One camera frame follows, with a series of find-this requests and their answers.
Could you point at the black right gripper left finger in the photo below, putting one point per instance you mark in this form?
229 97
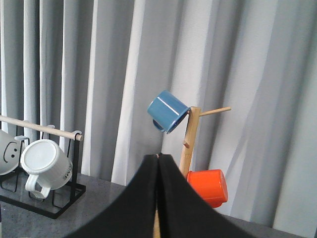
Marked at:
132 213

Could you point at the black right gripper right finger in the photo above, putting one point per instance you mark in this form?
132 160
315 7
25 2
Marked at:
182 213

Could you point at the white ribbed hanging mug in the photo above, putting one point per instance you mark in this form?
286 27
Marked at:
48 167

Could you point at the wooden mug tree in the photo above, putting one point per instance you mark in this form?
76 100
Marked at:
190 136

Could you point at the orange enamel mug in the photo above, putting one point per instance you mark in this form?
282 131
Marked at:
210 185

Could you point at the blue enamel mug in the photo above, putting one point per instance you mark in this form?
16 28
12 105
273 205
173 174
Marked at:
167 111

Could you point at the black wire mug rack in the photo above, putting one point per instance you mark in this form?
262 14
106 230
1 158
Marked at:
12 185

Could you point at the white smiley face mug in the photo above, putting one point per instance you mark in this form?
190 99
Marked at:
9 153

